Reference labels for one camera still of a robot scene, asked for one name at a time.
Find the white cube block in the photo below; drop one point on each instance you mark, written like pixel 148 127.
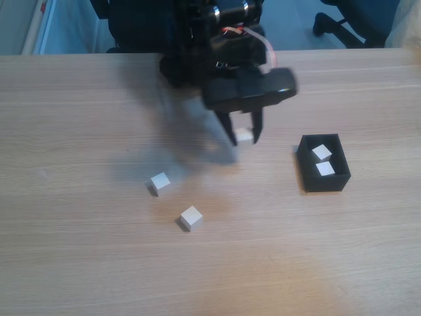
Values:
pixel 321 152
pixel 160 184
pixel 244 135
pixel 325 168
pixel 191 218

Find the black open box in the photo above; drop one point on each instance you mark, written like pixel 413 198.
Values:
pixel 325 184

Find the person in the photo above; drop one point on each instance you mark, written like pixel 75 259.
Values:
pixel 408 29

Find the white leaning board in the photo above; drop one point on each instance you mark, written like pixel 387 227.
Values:
pixel 34 29

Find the black oval camera box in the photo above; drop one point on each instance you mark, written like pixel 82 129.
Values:
pixel 250 89

